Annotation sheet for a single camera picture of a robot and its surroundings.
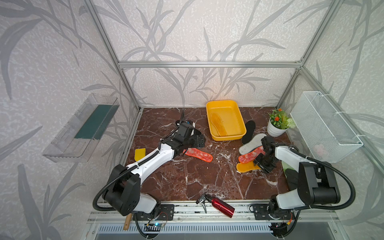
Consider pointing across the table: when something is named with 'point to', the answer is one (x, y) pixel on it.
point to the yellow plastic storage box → (230, 114)
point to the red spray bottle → (216, 204)
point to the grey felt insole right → (252, 145)
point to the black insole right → (250, 127)
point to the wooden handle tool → (127, 221)
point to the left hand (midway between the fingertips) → (199, 139)
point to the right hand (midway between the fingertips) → (256, 165)
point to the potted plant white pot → (274, 131)
